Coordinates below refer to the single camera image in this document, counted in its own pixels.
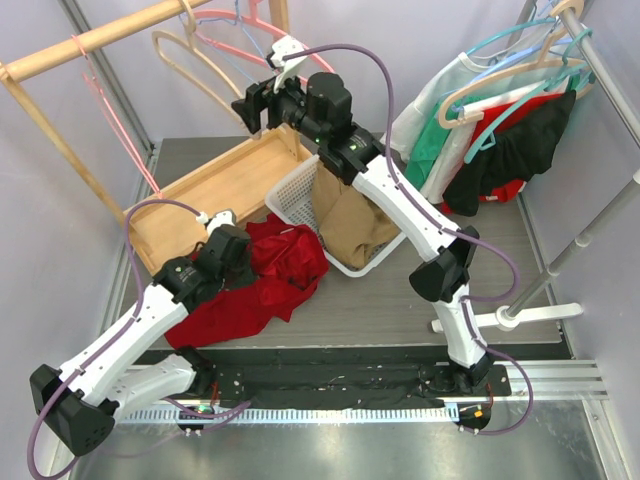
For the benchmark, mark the thick pink plastic hanger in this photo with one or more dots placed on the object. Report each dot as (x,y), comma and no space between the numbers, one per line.
(238,32)

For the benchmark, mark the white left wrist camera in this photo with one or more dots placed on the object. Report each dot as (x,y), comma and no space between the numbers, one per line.
(222,218)

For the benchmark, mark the beige plastic hanger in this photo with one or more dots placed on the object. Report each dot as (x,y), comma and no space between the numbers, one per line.
(181,54)

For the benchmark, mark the white mesh basket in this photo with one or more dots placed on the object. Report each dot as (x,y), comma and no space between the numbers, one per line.
(291,201)

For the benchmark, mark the tan cloth in basket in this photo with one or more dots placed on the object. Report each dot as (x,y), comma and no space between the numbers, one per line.
(351,226)

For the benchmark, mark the white garment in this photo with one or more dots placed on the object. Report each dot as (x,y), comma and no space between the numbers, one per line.
(462,70)

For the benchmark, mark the pink wire hanger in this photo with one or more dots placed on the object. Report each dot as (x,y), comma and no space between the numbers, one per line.
(114,121)

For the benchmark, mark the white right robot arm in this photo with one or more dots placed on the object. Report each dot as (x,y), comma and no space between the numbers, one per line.
(321,110)

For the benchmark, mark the red skirt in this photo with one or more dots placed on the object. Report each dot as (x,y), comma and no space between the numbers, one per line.
(288,262)

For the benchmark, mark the beige hanger on metal rack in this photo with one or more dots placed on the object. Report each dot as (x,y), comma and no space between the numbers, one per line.
(500,80)

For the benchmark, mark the wooden clothes rack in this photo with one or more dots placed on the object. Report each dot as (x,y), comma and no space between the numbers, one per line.
(48,214)

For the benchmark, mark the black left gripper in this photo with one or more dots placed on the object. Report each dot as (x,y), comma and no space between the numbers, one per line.
(248,275)

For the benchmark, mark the teal plastic hanger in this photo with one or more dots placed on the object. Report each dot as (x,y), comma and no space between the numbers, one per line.
(553,53)

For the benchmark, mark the black garment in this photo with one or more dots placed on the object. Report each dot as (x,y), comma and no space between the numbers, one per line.
(521,152)

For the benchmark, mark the red garment on rack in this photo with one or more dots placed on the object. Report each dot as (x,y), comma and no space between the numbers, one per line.
(504,192)

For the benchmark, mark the light blue hanger on rack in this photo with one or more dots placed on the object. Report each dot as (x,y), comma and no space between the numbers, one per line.
(548,26)

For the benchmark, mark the blue wire hanger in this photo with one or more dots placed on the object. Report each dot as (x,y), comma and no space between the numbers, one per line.
(246,20)

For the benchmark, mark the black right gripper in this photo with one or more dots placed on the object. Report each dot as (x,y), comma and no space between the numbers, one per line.
(250,108)

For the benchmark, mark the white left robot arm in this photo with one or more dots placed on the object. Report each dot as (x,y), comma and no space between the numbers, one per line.
(84,399)

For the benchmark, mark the metal clothes rack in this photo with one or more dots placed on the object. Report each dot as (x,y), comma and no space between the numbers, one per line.
(584,203)

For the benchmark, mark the green garment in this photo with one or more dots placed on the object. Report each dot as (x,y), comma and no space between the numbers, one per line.
(438,153)

